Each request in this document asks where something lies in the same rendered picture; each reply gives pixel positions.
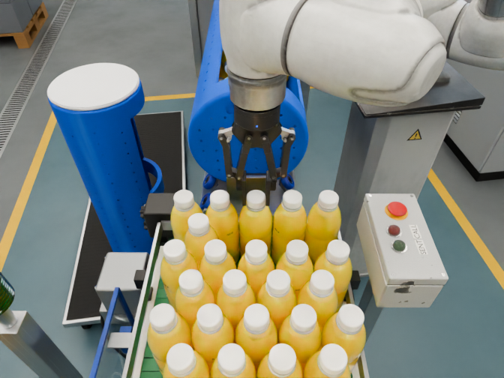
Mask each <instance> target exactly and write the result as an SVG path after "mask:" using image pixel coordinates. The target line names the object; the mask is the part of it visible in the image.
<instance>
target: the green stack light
mask: <svg viewBox="0 0 504 378"><path fill-rule="evenodd" d="M14 296H15V290H14V288H13V286H12V285H11V284H10V283H9V281H8V280H7V279H6V277H5V276H4V275H3V274H2V273H1V272H0V316H1V315H2V314H3V313H4V312H5V311H6V310H7V309H8V308H9V307H10V306H11V304H12V302H13V300H14Z"/></svg>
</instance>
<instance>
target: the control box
mask: <svg viewBox="0 0 504 378"><path fill-rule="evenodd" d="M391 202H399V203H403V204H404V205H405V206H406V208H407V213H406V214H405V215H404V216H396V215H393V214H392V213H390V212H389V210H388V205H389V203H391ZM392 224H394V225H397V226H399V227H400V234H399V235H392V234H390V233H389V231H388V228H389V226H390V225H392ZM416 228H417V230H418V231H417V230H416ZM357 229H358V234H359V238H360V241H361V246H362V250H363V254H364V259H365V262H366V266H367V271H368V274H369V278H370V284H371V287H372V290H373V296H374V299H375V303H376V306H377V307H378V308H429V307H430V306H431V305H432V303H433V301H434V299H435V298H436V297H437V295H438V294H439V292H440V290H441V289H442V288H443V285H444V284H446V282H447V281H448V279H449V277H448V275H447V274H446V270H445V268H444V266H443V263H442V260H441V259H440V255H439V254H438V251H437V248H436V246H435V244H434V241H433V239H432V237H431V234H430V231H429V229H428V226H427V224H426V222H425V219H424V217H423V214H422V211H421V209H420V207H419V204H418V202H417V200H416V197H415V195H414V194H396V193H366V194H365V197H364V202H363V204H362V207H361V211H360V215H359V217H358V222H357ZM416 231H417V232H416ZM414 232H415V233H414ZM416 233H418V234H416ZM419 236H420V238H419ZM395 240H402V241H403V242H405V244H406V248H405V250H403V251H398V250H395V249H394V248H393V242H394V241H395ZM416 240H417V241H416ZM417 242H418V244H417ZM421 244H423V245H421ZM420 246H421V247H420ZM419 247H420V250H421V251H420V250H419ZM422 250H423V251H422ZM424 250H425V251H424ZM423 252H426V254H425V253H423Z"/></svg>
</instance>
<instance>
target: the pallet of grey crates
mask: <svg viewBox="0 0 504 378"><path fill-rule="evenodd" d="M48 16H49V15H48V13H47V9H46V7H45V4H44V3H43V2H42V0H0V37H7V36H13V37H14V40H15V41H16V44H17V46H18V48H19V49H25V48H30V47H31V45H32V43H33V42H34V40H35V38H36V37H37V35H38V33H39V31H40V30H41V28H42V26H43V25H44V23H45V22H46V20H47V17H48Z"/></svg>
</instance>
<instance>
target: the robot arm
mask: <svg viewBox="0 0 504 378"><path fill-rule="evenodd" d="M219 17H220V37H221V43H222V47H223V51H224V53H225V56H226V61H227V74H228V84H229V90H230V98H229V99H230V100H231V101H232V102H233V104H234V122H233V123H232V127H229V128H227V129H225V128H224V127H220V128H219V130H218V137H217V138H218V140H219V142H220V144H221V145H222V147H223V159H224V165H225V171H226V177H227V178H231V177H233V178H235V180H236V190H237V191H242V206H246V195H247V193H246V170H245V164H246V161H247V158H248V154H249V151H250V149H252V148H261V149H263V150H264V154H265V159H266V162H267V165H268V170H266V183H265V206H269V203H270V191H275V190H276V182H277V178H279V177H281V178H286V177H287V170H288V164H289V159H290V149H291V146H292V144H293V143H294V141H295V140H296V133H295V129H294V128H293V127H290V128H289V129H286V128H284V127H282V125H281V123H280V110H281V103H283V101H284V99H285V97H286V87H287V76H291V77H295V78H296V79H298V80H301V81H303V82H304V83H307V84H308V85H309V86H311V87H313V88H315V89H318V90H320V91H322V92H325V93H328V94H330V95H334V96H337V97H339V98H343V99H347V100H350V101H355V102H358V103H361V104H368V105H372V106H378V107H401V106H406V105H407V104H410V103H412V102H414V101H417V100H419V99H420V98H422V97H423V96H425V95H426V94H427V93H428V92H429V90H430V89H431V88H432V86H433V85H434V83H435V82H442V83H447V82H448V81H449V80H450V78H451V76H450V75H449V74H448V73H446V72H445V71H444V70H443V67H444V65H445V63H446V59H451V60H454V61H456V62H460V63H463V64H466V65H472V66H475V67H479V68H486V69H490V70H495V71H504V0H472V1H471V2H470V3H467V2H466V1H464V0H220V1H219ZM233 134H234V136H235V137H236V138H237V139H238V140H239V141H240V142H241V143H242V144H241V151H240V155H239V158H238V164H237V167H236V168H234V167H233V160H232V152H231V145H230V141H231V139H232V135H233ZM279 135H281V139H282V140H283V145H282V152H281V158H280V167H278V168H276V166H275V159H274V155H273V151H272V143H273V142H274V141H275V140H276V139H277V138H278V136H279Z"/></svg>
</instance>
